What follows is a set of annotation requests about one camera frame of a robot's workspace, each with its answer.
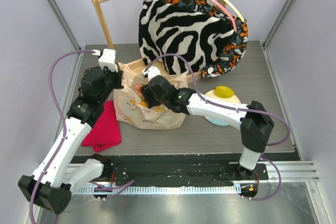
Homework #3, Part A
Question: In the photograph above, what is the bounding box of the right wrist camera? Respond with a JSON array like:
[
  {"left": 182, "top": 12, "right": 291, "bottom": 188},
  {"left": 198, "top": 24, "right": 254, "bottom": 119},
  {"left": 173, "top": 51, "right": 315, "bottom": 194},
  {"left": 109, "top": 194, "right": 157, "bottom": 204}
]
[{"left": 142, "top": 66, "right": 161, "bottom": 81}]

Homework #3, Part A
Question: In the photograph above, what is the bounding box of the banana print plastic bag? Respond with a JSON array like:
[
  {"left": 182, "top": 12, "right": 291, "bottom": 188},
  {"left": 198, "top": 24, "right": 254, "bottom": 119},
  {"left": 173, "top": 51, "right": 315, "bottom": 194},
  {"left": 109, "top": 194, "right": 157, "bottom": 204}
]
[{"left": 113, "top": 63, "right": 185, "bottom": 130}]

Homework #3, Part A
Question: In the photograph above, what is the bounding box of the red cloth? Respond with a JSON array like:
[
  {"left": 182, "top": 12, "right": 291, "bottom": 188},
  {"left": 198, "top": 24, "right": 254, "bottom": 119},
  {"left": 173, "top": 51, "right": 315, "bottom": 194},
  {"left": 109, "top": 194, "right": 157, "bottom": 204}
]
[{"left": 81, "top": 100, "right": 121, "bottom": 153}]

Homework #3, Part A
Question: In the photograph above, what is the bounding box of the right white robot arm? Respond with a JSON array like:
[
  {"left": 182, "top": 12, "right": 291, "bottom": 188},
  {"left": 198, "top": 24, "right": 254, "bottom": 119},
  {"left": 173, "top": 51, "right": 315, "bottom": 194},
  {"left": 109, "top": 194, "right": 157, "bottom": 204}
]
[{"left": 135, "top": 76, "right": 274, "bottom": 179}]

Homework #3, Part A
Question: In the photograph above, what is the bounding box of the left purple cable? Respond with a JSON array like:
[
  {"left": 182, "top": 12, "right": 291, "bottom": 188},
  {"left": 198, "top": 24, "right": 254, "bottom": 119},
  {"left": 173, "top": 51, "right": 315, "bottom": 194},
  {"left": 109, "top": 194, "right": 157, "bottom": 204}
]
[{"left": 28, "top": 49, "right": 134, "bottom": 224}]

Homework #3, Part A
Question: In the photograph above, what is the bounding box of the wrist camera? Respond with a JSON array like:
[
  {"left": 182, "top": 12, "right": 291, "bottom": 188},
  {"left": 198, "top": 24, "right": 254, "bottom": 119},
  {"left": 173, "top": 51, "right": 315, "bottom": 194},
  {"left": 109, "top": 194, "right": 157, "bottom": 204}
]
[
  {"left": 142, "top": 66, "right": 161, "bottom": 81},
  {"left": 92, "top": 49, "right": 119, "bottom": 72}
]

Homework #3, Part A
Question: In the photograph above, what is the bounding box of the watermelon slice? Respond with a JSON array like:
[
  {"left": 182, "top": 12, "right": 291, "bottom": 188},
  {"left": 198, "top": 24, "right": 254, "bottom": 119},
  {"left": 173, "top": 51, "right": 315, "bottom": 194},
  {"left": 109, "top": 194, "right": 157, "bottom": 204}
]
[{"left": 134, "top": 84, "right": 143, "bottom": 94}]

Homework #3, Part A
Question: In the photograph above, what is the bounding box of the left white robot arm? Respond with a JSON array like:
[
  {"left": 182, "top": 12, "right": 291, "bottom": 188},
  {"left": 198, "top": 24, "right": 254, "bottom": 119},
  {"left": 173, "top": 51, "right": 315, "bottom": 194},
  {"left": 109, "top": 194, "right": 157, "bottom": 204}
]
[{"left": 18, "top": 67, "right": 123, "bottom": 215}]

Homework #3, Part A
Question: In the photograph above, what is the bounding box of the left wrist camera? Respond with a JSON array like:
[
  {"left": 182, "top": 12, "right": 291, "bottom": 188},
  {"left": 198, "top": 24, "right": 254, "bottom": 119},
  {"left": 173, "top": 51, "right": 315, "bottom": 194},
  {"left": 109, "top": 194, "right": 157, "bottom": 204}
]
[{"left": 92, "top": 49, "right": 119, "bottom": 72}]

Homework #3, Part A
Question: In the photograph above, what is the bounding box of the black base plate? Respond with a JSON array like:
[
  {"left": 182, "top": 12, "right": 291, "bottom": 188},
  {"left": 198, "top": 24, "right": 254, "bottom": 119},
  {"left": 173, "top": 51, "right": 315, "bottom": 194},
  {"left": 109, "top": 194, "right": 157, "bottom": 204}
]
[{"left": 94, "top": 154, "right": 269, "bottom": 187}]

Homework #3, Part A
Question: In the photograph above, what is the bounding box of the fruit plate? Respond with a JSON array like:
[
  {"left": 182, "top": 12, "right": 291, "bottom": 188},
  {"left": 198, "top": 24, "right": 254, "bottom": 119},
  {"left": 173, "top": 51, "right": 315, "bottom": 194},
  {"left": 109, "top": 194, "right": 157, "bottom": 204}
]
[{"left": 205, "top": 90, "right": 241, "bottom": 126}]

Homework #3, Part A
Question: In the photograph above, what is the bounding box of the slotted cable duct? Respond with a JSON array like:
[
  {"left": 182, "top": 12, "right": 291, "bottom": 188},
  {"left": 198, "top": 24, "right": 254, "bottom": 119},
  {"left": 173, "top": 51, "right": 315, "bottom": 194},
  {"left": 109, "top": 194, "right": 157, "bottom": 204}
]
[{"left": 75, "top": 184, "right": 241, "bottom": 196}]

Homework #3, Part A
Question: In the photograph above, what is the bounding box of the green starfruit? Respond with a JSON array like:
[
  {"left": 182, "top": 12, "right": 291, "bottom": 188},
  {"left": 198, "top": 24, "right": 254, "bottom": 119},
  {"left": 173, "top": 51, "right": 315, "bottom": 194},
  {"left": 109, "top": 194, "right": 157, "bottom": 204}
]
[{"left": 214, "top": 86, "right": 235, "bottom": 99}]

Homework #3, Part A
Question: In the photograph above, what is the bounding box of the zebra print garment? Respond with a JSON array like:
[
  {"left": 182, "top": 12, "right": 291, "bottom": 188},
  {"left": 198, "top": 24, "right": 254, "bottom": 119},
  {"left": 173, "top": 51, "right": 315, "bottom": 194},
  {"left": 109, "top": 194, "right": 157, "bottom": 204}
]
[{"left": 139, "top": 0, "right": 234, "bottom": 74}]

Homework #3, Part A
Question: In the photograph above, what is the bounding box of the orange camouflage garment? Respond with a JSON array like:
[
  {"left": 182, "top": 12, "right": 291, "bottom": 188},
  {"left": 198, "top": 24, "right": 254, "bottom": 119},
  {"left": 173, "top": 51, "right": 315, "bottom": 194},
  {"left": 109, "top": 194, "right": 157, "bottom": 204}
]
[{"left": 162, "top": 0, "right": 248, "bottom": 79}]

